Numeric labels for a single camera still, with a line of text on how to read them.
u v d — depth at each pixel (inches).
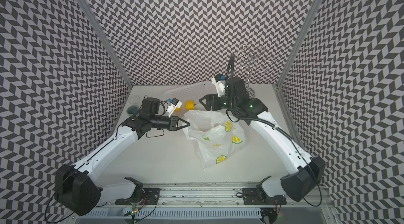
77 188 15.2
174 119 25.8
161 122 25.5
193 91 39.1
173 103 27.3
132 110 38.9
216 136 28.7
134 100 40.2
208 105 24.4
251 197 28.9
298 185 14.7
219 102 23.8
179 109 27.4
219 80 23.9
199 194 29.7
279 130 17.4
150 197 28.0
